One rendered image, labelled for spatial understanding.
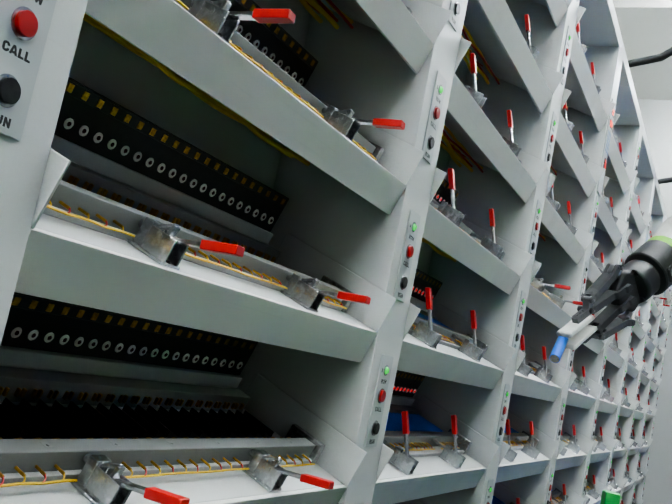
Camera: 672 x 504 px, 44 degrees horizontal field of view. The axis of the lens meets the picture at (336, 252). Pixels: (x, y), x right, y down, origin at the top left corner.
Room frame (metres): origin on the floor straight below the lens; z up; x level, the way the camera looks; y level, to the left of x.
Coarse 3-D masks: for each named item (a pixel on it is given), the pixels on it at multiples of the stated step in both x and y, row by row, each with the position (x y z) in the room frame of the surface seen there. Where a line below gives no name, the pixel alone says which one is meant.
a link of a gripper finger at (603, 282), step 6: (618, 264) 1.48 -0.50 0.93; (606, 270) 1.49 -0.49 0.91; (612, 270) 1.48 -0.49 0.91; (618, 270) 1.48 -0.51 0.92; (600, 276) 1.49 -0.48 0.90; (606, 276) 1.48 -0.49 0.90; (612, 276) 1.47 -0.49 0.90; (594, 282) 1.48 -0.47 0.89; (600, 282) 1.47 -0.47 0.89; (606, 282) 1.46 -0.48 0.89; (612, 282) 1.47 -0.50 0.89; (588, 288) 1.48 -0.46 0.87; (594, 288) 1.47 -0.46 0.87; (600, 288) 1.46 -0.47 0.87; (606, 288) 1.47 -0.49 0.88; (588, 294) 1.46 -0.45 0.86; (594, 294) 1.45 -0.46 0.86; (600, 294) 1.46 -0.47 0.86; (582, 300) 1.47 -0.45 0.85; (594, 300) 1.45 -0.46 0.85
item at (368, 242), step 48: (432, 0) 1.08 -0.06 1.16; (336, 48) 1.14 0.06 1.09; (384, 48) 1.11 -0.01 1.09; (432, 48) 1.08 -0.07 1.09; (336, 96) 1.13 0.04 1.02; (384, 96) 1.10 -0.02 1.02; (288, 192) 1.15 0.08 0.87; (336, 192) 1.12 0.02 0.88; (336, 240) 1.11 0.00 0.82; (384, 240) 1.08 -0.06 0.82; (384, 288) 1.08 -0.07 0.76; (384, 336) 1.10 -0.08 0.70; (240, 384) 1.16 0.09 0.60; (288, 384) 1.13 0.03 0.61; (336, 384) 1.10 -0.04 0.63; (384, 432) 1.16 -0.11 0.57
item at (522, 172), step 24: (456, 96) 1.21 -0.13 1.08; (480, 96) 1.30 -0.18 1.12; (456, 120) 1.25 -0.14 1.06; (480, 120) 1.32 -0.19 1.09; (456, 144) 1.55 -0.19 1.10; (480, 144) 1.37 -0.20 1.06; (504, 144) 1.45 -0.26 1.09; (480, 168) 1.70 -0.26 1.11; (504, 168) 1.51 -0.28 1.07; (528, 168) 1.71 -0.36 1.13; (528, 192) 1.69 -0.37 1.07
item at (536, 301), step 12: (540, 264) 1.78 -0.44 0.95; (552, 288) 2.36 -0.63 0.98; (528, 300) 1.85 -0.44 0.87; (540, 300) 1.93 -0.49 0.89; (576, 300) 2.33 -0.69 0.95; (540, 312) 1.99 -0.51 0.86; (552, 312) 2.09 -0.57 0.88; (564, 312) 2.19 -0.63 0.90; (576, 312) 2.33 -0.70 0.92; (564, 324) 2.27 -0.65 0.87
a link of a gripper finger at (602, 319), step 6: (630, 300) 1.50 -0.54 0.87; (606, 306) 1.52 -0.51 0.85; (612, 306) 1.51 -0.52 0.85; (618, 306) 1.50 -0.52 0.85; (624, 306) 1.50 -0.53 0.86; (606, 312) 1.50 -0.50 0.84; (612, 312) 1.49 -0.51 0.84; (618, 312) 1.50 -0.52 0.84; (600, 318) 1.49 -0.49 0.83; (606, 318) 1.49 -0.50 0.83; (612, 318) 1.49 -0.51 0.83; (588, 324) 1.49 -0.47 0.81; (594, 324) 1.49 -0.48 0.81; (600, 324) 1.48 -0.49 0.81; (606, 324) 1.48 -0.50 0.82; (600, 330) 1.47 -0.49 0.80
